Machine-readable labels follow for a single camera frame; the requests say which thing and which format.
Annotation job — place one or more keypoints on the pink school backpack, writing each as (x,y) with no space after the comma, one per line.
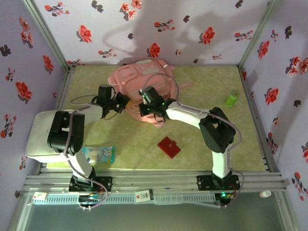
(134,74)

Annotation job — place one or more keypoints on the red wallet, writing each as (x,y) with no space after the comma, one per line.
(168,147)

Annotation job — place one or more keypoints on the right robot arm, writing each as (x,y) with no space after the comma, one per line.
(183,115)

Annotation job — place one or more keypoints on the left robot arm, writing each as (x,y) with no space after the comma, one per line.
(92,113)

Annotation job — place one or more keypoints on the blue tissue pack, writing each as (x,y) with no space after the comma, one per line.
(101,154)

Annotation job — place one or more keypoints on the green bottle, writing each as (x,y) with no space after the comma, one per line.
(232,98)

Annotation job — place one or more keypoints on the white label card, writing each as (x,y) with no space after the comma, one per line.
(144,196)

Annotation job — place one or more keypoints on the clear plastic box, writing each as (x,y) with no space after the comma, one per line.
(168,196)

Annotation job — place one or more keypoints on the small white red box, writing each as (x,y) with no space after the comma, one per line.
(39,196)

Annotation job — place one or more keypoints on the small white bottle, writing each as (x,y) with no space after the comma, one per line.
(265,194)

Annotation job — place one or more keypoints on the long aluminium mounting rail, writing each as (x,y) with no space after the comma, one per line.
(154,179)

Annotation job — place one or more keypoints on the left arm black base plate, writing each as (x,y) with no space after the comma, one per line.
(106,183)

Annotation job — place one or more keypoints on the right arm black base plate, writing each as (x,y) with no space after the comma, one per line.
(204,181)

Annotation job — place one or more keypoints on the aluminium frame post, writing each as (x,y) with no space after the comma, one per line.
(260,31)
(45,31)

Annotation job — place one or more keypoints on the aluminium side rail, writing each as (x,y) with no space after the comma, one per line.
(255,115)

